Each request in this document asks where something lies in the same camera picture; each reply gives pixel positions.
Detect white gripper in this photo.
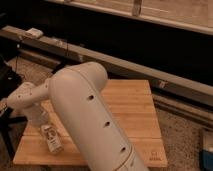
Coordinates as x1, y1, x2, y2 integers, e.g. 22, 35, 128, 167
23, 103, 49, 130

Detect white plastic bottle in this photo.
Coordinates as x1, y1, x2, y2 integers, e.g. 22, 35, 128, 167
41, 124, 63, 154

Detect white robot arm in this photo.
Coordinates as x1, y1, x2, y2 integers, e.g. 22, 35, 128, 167
7, 62, 149, 171

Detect black stand at left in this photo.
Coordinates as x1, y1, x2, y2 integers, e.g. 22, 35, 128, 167
0, 55, 30, 161

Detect grey metal beam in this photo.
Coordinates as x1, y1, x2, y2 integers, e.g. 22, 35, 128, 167
0, 26, 213, 107

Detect white block on beam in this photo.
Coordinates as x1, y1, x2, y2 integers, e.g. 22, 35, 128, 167
25, 28, 43, 38

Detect wooden table board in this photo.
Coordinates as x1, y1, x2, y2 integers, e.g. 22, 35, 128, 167
13, 79, 168, 167

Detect blue box at right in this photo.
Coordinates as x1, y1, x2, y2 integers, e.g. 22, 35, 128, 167
200, 129, 213, 171

